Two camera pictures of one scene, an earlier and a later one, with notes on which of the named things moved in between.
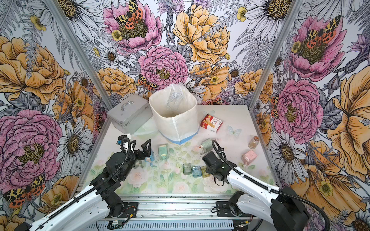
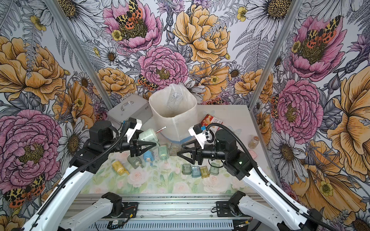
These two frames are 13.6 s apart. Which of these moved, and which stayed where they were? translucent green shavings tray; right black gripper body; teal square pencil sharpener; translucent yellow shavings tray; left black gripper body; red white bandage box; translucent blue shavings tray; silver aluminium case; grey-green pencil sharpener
Moved: left black gripper body; right black gripper body; grey-green pencil sharpener
Stayed: translucent blue shavings tray; teal square pencil sharpener; silver aluminium case; translucent yellow shavings tray; red white bandage box; translucent green shavings tray
